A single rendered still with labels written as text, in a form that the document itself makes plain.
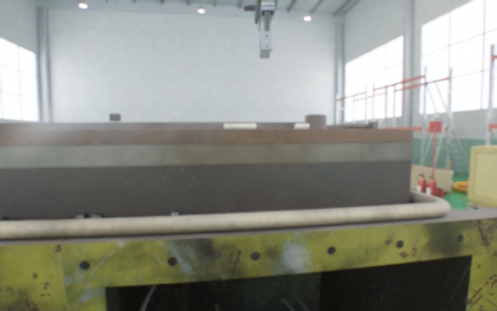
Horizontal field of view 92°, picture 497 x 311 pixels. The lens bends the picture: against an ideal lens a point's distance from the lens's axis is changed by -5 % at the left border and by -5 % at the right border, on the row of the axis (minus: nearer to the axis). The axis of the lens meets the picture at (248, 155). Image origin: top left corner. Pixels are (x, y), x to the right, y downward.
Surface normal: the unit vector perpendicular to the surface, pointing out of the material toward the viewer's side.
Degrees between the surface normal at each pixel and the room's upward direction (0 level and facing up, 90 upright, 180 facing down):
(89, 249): 90
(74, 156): 90
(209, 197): 90
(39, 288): 90
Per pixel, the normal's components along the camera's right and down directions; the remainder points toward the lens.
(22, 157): 0.14, 0.08
